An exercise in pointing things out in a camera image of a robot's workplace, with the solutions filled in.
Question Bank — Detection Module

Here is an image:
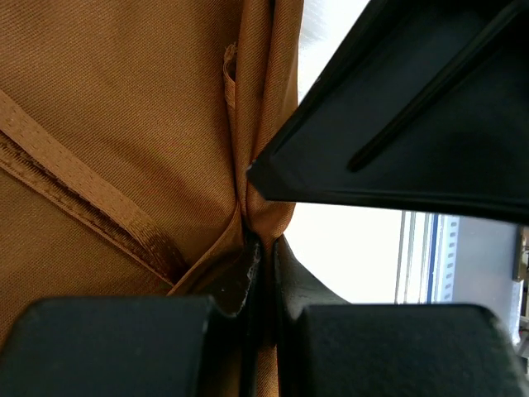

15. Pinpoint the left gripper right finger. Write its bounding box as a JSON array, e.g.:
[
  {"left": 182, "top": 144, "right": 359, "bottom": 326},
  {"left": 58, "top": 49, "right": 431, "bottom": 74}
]
[{"left": 273, "top": 238, "right": 527, "bottom": 396}]

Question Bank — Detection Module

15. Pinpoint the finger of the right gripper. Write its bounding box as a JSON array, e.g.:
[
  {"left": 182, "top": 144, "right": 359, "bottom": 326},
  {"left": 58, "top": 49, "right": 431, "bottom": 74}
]
[{"left": 247, "top": 1, "right": 528, "bottom": 224}]

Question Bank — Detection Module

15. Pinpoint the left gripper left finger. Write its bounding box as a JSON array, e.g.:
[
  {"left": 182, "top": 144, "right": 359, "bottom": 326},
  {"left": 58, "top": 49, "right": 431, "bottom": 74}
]
[{"left": 1, "top": 234, "right": 262, "bottom": 396}]

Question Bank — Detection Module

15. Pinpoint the orange-brown cloth napkin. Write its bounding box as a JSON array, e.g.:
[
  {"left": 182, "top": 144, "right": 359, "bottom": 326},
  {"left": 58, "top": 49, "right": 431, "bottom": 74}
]
[{"left": 1, "top": 1, "right": 303, "bottom": 396}]

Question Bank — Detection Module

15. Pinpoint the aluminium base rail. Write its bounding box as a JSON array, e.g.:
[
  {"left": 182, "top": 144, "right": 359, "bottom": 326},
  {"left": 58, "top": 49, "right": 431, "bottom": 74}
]
[{"left": 394, "top": 211, "right": 434, "bottom": 304}]

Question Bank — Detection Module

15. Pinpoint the white slotted cable duct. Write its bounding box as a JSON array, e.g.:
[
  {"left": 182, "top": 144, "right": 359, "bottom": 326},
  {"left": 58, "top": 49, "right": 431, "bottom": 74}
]
[{"left": 430, "top": 214, "right": 460, "bottom": 304}]

